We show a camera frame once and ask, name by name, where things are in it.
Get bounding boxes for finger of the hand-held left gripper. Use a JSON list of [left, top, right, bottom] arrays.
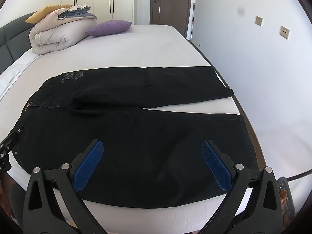
[[0, 131, 22, 150]]

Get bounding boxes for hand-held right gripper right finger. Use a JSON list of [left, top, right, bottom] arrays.
[[202, 139, 291, 234]]

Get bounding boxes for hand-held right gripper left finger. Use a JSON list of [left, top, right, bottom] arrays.
[[22, 139, 115, 234]]

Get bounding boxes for black pants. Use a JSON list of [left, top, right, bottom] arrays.
[[9, 66, 259, 203]]

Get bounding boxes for white pillow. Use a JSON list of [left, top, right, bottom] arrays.
[[0, 65, 33, 99]]

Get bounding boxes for dark plastic basket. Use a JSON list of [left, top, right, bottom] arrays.
[[277, 177, 297, 223]]

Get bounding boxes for grey padded headboard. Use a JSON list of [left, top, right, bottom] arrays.
[[0, 12, 41, 74]]

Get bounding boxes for folded beige duvet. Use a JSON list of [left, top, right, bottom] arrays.
[[29, 5, 98, 55]]

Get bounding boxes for white bed mattress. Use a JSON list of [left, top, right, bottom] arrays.
[[0, 24, 269, 234]]

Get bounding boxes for yellow pillow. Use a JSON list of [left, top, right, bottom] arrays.
[[25, 4, 72, 23]]

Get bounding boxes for purple pillow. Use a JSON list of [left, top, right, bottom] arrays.
[[85, 20, 132, 37]]

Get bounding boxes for folded blue-grey blanket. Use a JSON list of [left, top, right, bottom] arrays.
[[57, 6, 97, 21]]

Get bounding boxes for thin pole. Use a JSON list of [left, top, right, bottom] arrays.
[[191, 3, 196, 41]]

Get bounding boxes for white wardrobe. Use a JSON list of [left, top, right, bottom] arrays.
[[61, 0, 135, 26]]

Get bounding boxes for brown door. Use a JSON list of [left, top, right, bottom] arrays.
[[149, 0, 193, 39]]

